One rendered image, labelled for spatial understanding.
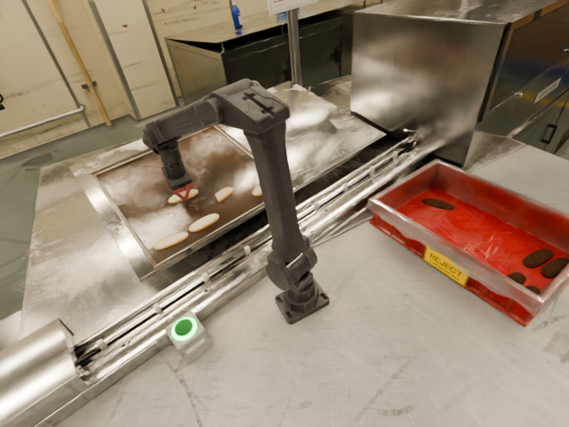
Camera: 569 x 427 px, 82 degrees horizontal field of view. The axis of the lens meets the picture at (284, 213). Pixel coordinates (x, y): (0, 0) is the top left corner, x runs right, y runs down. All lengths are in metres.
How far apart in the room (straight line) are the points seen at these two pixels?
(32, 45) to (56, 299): 3.47
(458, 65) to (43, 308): 1.41
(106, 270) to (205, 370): 0.49
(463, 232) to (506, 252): 0.12
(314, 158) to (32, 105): 3.62
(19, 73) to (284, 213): 3.93
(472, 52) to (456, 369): 0.87
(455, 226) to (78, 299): 1.12
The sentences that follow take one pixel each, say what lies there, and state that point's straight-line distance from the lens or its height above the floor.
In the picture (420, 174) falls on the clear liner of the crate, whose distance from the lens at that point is 1.14.
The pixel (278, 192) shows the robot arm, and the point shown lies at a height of 1.18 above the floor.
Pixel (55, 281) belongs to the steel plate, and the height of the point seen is 0.82.
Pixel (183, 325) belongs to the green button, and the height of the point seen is 0.91.
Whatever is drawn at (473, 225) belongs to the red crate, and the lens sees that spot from 1.13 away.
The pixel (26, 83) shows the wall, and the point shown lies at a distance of 4.40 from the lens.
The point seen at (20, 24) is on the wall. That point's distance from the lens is 4.34.
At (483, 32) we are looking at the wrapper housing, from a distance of 1.18.
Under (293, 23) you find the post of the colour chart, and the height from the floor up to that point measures 1.21.
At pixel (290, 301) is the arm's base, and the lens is 0.82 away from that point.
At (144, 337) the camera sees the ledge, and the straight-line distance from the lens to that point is 0.88.
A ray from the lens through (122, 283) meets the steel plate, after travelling 1.08.
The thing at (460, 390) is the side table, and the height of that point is 0.82.
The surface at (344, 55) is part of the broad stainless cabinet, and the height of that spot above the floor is 0.61.
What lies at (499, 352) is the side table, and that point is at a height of 0.82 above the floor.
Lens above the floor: 1.54
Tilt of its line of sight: 40 degrees down
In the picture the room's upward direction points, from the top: 8 degrees counter-clockwise
